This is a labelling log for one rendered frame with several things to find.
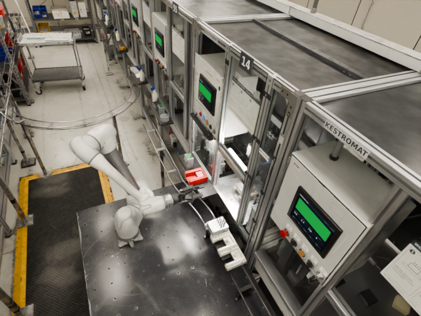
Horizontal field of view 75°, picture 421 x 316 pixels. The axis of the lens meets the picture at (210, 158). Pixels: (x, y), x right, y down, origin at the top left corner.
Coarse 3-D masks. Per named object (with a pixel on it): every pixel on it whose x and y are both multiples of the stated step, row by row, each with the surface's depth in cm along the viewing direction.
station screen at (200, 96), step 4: (200, 80) 187; (204, 84) 183; (208, 88) 179; (200, 92) 192; (200, 96) 194; (204, 96) 188; (200, 100) 196; (204, 100) 190; (208, 100) 184; (204, 104) 191; (208, 104) 185; (208, 108) 187
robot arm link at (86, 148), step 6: (72, 138) 167; (78, 138) 167; (84, 138) 169; (90, 138) 170; (72, 144) 165; (78, 144) 165; (84, 144) 166; (90, 144) 168; (96, 144) 171; (72, 150) 167; (78, 150) 165; (84, 150) 165; (90, 150) 166; (96, 150) 170; (78, 156) 166; (84, 156) 165; (90, 156) 166
